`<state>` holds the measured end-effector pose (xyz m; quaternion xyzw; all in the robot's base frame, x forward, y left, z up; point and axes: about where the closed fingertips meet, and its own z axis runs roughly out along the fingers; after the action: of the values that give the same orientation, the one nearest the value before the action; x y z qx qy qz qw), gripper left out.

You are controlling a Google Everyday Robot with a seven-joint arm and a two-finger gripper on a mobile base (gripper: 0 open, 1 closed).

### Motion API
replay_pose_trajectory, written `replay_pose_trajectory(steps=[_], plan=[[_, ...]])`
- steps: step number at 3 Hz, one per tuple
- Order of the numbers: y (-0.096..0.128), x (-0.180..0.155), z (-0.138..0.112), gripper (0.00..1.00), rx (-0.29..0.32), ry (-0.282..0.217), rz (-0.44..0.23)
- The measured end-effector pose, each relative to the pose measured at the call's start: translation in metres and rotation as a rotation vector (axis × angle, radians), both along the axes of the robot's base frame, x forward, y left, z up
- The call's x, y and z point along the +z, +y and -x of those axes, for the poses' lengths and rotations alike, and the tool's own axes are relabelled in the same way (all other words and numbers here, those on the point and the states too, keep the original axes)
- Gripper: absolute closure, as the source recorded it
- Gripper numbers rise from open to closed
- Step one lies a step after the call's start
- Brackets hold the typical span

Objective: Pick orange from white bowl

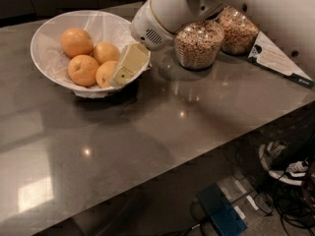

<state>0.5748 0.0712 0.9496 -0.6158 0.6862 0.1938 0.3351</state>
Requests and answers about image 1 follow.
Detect white bowl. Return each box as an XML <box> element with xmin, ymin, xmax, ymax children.
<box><xmin>30</xmin><ymin>10</ymin><xmax>152</xmax><ymax>99</ymax></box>

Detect middle glass cereal jar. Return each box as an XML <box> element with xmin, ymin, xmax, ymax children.
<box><xmin>174</xmin><ymin>21</ymin><xmax>224</xmax><ymax>71</ymax></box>

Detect orange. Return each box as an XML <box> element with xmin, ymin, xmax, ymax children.
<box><xmin>68</xmin><ymin>55</ymin><xmax>99</xmax><ymax>87</ymax></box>
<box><xmin>93</xmin><ymin>41</ymin><xmax>120</xmax><ymax>65</ymax></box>
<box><xmin>95</xmin><ymin>61</ymin><xmax>117</xmax><ymax>89</ymax></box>
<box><xmin>60</xmin><ymin>28</ymin><xmax>94</xmax><ymax>58</ymax></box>

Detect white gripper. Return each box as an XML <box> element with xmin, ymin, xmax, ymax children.
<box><xmin>109</xmin><ymin>0</ymin><xmax>174</xmax><ymax>88</ymax></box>

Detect right glass cereal jar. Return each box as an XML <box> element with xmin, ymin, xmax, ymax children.
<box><xmin>219</xmin><ymin>7</ymin><xmax>259</xmax><ymax>55</ymax></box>

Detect blue box on floor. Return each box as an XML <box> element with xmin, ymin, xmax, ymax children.
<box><xmin>197</xmin><ymin>184</ymin><xmax>247</xmax><ymax>236</ymax></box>

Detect allergens info sign card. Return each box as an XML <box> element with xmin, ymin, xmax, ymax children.
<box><xmin>247</xmin><ymin>31</ymin><xmax>314</xmax><ymax>89</ymax></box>

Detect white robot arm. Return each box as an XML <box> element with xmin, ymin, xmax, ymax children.
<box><xmin>130</xmin><ymin>0</ymin><xmax>315</xmax><ymax>89</ymax></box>

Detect black floor cables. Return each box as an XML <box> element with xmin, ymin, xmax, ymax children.
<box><xmin>183</xmin><ymin>141</ymin><xmax>315</xmax><ymax>236</ymax></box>

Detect glass cereal jar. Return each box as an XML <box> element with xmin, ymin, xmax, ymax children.
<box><xmin>174</xmin><ymin>21</ymin><xmax>224</xmax><ymax>71</ymax></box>
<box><xmin>219</xmin><ymin>7</ymin><xmax>259</xmax><ymax>55</ymax></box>

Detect white paper bowl liner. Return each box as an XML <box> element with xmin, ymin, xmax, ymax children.
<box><xmin>33</xmin><ymin>11</ymin><xmax>152</xmax><ymax>99</ymax></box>

